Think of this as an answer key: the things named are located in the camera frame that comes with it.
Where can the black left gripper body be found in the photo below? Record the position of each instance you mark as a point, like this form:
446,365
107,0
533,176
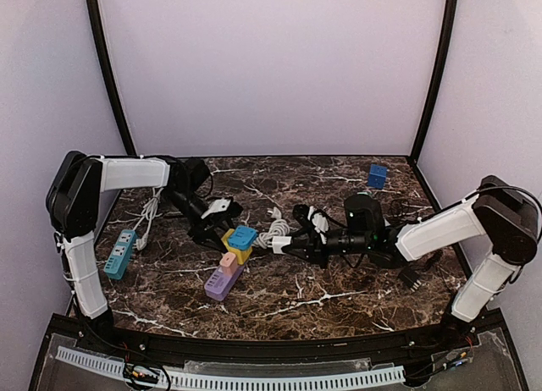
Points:
207,225

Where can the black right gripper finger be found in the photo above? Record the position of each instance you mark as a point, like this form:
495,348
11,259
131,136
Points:
311,256
301,237

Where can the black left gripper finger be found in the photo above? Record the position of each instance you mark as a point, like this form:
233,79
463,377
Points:
228,220
211,241

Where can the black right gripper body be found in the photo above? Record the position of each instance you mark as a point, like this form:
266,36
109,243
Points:
319,247

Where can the blue adapter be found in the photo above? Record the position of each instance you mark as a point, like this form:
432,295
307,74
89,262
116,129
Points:
242,238

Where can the white charger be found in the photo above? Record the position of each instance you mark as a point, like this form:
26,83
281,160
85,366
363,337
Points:
278,244

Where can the pink charger plug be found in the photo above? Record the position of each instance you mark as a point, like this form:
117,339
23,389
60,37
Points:
228,264

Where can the purple power strip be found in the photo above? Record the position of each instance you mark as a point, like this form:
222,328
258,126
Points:
219,284

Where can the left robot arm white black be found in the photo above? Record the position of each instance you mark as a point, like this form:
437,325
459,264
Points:
73,204

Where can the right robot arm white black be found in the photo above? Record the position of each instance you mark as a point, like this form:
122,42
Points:
508,215

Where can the black plug adapter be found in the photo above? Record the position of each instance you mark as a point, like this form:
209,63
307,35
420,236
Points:
410,278

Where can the teal power strip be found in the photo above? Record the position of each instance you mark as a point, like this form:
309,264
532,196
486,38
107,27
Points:
120,255

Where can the dark blue cube socket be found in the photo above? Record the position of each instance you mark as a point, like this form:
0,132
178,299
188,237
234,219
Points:
377,176

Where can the black front aluminium rail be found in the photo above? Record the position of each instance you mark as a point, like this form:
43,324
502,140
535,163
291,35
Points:
409,347

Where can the white slotted cable duct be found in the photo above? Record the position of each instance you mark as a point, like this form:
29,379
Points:
198,375

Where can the left black frame post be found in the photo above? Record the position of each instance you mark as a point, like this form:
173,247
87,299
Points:
108,77

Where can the black frame post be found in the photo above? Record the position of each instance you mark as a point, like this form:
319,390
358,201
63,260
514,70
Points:
436,78
108,77

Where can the right black frame post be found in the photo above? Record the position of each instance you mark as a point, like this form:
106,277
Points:
436,78

